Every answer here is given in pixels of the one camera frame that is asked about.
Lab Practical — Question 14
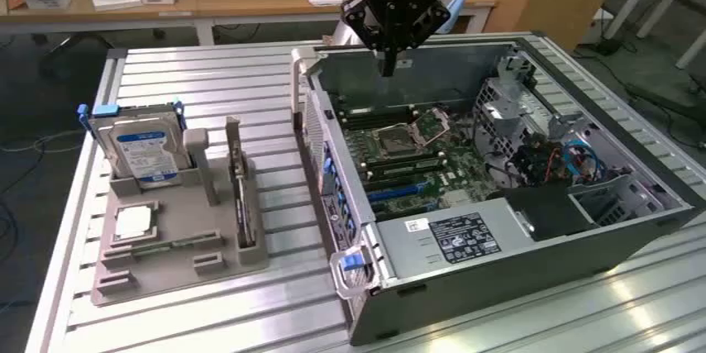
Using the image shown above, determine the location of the black graphics card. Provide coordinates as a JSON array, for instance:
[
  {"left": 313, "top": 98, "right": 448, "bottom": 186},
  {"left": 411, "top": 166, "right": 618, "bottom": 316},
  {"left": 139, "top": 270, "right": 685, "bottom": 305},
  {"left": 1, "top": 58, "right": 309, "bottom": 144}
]
[{"left": 224, "top": 115, "right": 259, "bottom": 249}]

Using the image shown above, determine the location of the black RAM slot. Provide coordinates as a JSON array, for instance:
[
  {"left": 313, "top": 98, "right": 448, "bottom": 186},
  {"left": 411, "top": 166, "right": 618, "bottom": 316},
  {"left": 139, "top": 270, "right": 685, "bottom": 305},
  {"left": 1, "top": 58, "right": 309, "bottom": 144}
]
[
  {"left": 340, "top": 106, "right": 414, "bottom": 121},
  {"left": 344, "top": 115, "right": 416, "bottom": 131}
]

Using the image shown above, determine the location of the silver metal disk bay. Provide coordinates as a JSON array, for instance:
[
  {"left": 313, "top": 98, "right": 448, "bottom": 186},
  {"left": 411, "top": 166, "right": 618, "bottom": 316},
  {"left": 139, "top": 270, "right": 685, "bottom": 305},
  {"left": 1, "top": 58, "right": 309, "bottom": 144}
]
[{"left": 471, "top": 55, "right": 558, "bottom": 151}]

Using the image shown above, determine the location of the CPU socket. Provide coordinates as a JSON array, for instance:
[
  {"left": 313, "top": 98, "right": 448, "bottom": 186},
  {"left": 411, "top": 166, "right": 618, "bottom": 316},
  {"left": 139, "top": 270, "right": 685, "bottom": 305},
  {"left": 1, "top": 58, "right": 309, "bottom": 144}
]
[{"left": 372, "top": 124, "right": 424, "bottom": 156}]

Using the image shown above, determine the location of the white box with red button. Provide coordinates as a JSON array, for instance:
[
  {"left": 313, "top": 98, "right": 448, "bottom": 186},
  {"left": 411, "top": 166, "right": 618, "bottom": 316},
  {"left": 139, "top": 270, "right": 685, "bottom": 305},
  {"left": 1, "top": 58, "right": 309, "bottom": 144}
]
[{"left": 583, "top": 9, "right": 616, "bottom": 46}]

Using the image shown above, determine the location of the green motherboard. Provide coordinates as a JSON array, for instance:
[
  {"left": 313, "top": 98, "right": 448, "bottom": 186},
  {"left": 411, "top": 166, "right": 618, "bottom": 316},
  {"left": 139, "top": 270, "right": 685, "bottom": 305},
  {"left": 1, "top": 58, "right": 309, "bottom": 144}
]
[{"left": 335, "top": 98, "right": 518, "bottom": 222}]

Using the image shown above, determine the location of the blue expansion slot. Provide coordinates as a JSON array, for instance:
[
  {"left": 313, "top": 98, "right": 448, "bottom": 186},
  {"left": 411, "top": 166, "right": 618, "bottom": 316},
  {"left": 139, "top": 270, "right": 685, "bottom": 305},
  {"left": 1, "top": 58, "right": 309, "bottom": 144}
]
[{"left": 366, "top": 185, "right": 422, "bottom": 202}]

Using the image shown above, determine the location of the black metal stand foot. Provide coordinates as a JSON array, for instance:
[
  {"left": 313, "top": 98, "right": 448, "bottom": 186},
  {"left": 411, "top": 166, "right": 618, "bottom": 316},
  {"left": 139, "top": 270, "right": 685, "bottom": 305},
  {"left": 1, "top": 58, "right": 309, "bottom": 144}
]
[{"left": 626, "top": 83, "right": 706, "bottom": 119}]

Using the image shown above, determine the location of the hard disk in blue caddy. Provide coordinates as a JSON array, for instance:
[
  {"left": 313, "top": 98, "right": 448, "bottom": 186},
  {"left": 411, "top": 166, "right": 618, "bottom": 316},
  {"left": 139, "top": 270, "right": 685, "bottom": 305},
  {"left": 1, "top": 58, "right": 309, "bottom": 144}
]
[{"left": 75, "top": 100, "right": 192, "bottom": 191}]

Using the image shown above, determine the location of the black chair base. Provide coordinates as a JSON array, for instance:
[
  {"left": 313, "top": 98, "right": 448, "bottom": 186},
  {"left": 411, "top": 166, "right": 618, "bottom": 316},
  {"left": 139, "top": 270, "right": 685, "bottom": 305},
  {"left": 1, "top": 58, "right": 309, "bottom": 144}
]
[{"left": 32, "top": 29, "right": 167, "bottom": 78}]

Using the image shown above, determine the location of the wooden desk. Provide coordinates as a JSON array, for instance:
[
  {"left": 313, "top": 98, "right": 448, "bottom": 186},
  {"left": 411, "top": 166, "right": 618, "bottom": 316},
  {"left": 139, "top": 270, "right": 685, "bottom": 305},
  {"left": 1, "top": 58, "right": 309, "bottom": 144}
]
[{"left": 0, "top": 0, "right": 498, "bottom": 46}]

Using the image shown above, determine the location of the grey plastic disk bay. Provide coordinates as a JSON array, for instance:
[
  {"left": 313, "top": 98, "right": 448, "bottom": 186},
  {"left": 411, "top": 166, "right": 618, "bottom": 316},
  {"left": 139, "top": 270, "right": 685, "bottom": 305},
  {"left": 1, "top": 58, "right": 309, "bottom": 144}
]
[{"left": 567, "top": 174, "right": 664, "bottom": 227}]

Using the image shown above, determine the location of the grey power supply unit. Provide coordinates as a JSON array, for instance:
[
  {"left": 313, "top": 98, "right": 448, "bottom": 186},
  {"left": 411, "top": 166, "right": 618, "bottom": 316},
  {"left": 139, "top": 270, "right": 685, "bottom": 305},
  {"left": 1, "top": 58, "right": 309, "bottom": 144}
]
[{"left": 363, "top": 198, "right": 539, "bottom": 282}]

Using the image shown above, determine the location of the grey plastic parts rack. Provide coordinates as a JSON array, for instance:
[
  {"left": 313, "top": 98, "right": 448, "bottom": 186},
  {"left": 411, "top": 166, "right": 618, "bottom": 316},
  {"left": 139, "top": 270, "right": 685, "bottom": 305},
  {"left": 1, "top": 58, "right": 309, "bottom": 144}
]
[{"left": 89, "top": 127, "right": 271, "bottom": 308}]

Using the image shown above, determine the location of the silver CPU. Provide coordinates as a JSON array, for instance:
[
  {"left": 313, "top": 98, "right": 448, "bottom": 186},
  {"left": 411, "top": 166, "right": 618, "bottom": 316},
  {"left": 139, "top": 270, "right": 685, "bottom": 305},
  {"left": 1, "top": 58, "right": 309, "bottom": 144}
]
[{"left": 112, "top": 206, "right": 156, "bottom": 241}]

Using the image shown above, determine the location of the green RAM stick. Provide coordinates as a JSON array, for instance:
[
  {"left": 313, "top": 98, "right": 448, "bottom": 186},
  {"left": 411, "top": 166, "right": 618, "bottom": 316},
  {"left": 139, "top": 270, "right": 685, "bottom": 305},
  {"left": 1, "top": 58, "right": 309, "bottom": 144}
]
[{"left": 129, "top": 236, "right": 217, "bottom": 255}]

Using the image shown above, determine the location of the open black PC case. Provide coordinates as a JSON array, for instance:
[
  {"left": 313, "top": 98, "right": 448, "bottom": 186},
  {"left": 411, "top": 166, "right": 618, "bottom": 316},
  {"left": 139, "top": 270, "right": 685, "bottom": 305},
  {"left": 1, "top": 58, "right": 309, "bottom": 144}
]
[{"left": 289, "top": 36, "right": 706, "bottom": 348}]

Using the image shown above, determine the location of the red wire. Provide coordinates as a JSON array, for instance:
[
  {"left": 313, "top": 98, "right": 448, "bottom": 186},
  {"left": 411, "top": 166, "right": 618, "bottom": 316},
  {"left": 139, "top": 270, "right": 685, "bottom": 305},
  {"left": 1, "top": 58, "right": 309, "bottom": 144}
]
[{"left": 543, "top": 141, "right": 559, "bottom": 181}]

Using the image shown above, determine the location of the blue wire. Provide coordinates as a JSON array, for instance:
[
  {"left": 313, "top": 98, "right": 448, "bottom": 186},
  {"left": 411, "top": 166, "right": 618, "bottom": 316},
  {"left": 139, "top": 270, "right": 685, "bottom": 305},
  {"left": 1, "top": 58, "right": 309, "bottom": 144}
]
[{"left": 562, "top": 140, "right": 608, "bottom": 184}]

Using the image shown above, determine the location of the white table frame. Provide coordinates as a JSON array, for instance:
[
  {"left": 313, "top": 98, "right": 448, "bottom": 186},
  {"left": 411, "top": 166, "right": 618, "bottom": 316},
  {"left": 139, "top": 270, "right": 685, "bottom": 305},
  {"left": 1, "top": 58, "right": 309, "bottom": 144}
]
[{"left": 603, "top": 0, "right": 706, "bottom": 69}]

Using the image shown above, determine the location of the blue floor cable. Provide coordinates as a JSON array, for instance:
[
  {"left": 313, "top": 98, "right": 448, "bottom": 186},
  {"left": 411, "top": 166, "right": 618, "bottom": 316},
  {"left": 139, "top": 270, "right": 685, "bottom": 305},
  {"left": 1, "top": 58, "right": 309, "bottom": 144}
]
[{"left": 0, "top": 137, "right": 48, "bottom": 313}]

